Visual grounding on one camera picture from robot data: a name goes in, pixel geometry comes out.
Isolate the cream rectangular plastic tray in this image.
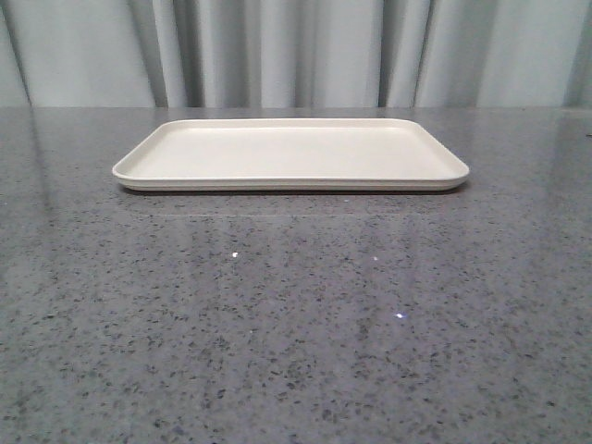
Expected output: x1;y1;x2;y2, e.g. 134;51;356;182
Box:
112;118;470;191

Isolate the pale grey pleated curtain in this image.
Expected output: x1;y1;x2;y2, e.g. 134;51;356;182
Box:
1;1;591;108

